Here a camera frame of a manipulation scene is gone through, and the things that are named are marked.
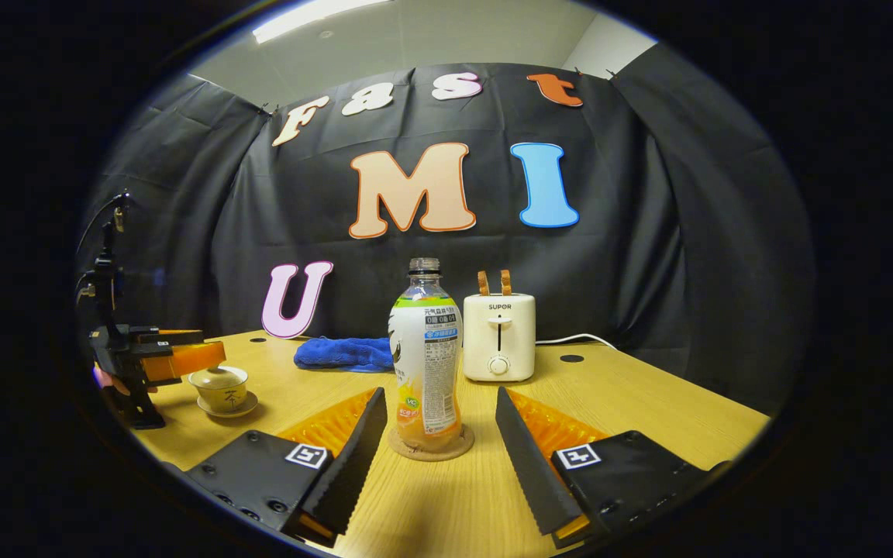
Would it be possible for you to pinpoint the blue towel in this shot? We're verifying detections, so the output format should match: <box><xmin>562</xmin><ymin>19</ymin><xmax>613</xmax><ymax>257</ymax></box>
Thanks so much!
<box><xmin>294</xmin><ymin>336</ymin><xmax>395</xmax><ymax>374</ymax></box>

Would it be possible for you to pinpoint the cream toaster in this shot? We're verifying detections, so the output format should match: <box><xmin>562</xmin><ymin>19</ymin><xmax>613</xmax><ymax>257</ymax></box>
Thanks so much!
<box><xmin>462</xmin><ymin>292</ymin><xmax>537</xmax><ymax>383</ymax></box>

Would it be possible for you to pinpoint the beige teacup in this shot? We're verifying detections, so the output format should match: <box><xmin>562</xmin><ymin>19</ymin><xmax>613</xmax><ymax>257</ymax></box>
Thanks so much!
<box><xmin>189</xmin><ymin>377</ymin><xmax>250</xmax><ymax>415</ymax></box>

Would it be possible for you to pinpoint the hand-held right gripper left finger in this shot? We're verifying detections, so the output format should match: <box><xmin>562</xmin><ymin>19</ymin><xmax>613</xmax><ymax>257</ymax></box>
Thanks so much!
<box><xmin>185</xmin><ymin>387</ymin><xmax>388</xmax><ymax>548</ymax></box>

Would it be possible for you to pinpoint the round cork coaster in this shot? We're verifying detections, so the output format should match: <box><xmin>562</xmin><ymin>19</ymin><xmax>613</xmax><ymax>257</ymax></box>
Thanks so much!
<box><xmin>388</xmin><ymin>422</ymin><xmax>476</xmax><ymax>463</ymax></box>

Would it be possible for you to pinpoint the white toaster power cord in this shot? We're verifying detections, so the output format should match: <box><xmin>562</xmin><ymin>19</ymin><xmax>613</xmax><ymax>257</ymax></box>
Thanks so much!
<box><xmin>535</xmin><ymin>333</ymin><xmax>619</xmax><ymax>352</ymax></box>

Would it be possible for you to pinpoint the black backdrop cloth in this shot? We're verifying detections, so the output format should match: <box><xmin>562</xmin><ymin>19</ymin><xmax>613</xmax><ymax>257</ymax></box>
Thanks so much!
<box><xmin>77</xmin><ymin>62</ymin><xmax>816</xmax><ymax>416</ymax></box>

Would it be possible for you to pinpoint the white saucer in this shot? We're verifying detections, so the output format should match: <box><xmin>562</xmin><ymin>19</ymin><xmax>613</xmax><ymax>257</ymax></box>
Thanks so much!
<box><xmin>197</xmin><ymin>391</ymin><xmax>260</xmax><ymax>419</ymax></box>

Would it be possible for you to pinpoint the clear orange drink water bottle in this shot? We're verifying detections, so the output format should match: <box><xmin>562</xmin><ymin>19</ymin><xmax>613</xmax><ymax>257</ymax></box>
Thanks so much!
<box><xmin>388</xmin><ymin>257</ymin><xmax>464</xmax><ymax>454</ymax></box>

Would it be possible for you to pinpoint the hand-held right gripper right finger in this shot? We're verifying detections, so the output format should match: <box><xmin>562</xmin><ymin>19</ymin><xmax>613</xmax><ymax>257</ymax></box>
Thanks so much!
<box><xmin>495</xmin><ymin>386</ymin><xmax>715</xmax><ymax>550</ymax></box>

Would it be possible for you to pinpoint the beige teacup lid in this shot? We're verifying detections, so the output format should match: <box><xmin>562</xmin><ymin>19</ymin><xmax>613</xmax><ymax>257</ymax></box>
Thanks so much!
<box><xmin>188</xmin><ymin>366</ymin><xmax>250</xmax><ymax>389</ymax></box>

